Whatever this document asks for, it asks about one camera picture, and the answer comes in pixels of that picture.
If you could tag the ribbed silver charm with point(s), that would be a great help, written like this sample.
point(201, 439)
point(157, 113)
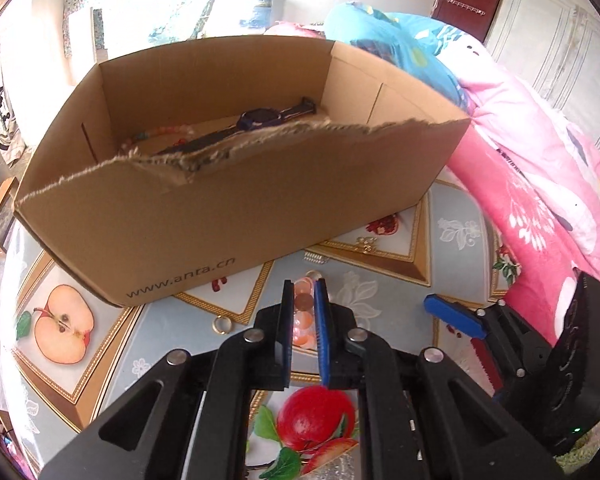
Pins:
point(315, 258)

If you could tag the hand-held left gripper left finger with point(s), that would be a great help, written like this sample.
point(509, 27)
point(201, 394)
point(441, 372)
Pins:
point(286, 330)

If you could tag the pink floral blanket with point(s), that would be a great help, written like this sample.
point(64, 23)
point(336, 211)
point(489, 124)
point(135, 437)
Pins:
point(530, 185)

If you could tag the brown cardboard box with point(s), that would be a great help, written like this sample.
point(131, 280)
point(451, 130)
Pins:
point(230, 210)

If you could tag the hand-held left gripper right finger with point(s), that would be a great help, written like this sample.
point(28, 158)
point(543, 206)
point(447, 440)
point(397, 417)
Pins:
point(322, 330)

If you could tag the blue patterned quilt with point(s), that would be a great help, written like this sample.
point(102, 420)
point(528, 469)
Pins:
point(380, 35)

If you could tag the white wardrobe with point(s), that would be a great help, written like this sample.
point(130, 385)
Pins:
point(555, 35)

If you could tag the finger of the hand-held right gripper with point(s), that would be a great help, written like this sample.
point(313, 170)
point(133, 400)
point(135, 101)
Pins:
point(520, 375)
point(455, 316)

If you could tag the metal hook rack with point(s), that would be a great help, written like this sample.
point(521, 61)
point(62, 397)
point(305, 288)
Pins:
point(465, 5)

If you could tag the dark purple smartwatch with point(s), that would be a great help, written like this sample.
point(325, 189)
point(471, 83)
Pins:
point(252, 119)

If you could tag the blue water bottle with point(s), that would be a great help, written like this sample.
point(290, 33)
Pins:
point(257, 7)

